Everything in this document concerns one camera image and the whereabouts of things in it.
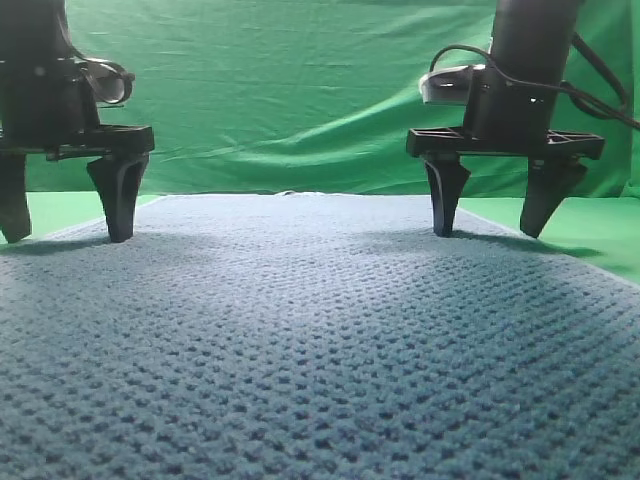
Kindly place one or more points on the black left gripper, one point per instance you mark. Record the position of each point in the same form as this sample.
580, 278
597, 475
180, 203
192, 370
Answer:
49, 108

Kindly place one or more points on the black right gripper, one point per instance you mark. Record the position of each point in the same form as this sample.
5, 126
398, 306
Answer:
504, 120

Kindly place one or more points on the blue waffle-weave towel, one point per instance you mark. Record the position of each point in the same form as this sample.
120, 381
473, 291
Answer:
313, 337

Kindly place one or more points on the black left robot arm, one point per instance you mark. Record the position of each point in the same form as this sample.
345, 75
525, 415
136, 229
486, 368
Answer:
32, 30

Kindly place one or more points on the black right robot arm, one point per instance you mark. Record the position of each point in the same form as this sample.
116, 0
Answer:
530, 43

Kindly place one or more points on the green backdrop cloth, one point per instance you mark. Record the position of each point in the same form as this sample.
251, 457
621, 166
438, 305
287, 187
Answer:
267, 96

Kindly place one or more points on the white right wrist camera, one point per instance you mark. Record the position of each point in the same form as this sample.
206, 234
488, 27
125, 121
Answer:
449, 86

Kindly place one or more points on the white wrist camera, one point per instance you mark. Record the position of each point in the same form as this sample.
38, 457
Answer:
109, 82
449, 86

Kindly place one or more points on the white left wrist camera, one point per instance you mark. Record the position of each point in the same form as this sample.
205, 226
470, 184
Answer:
109, 82

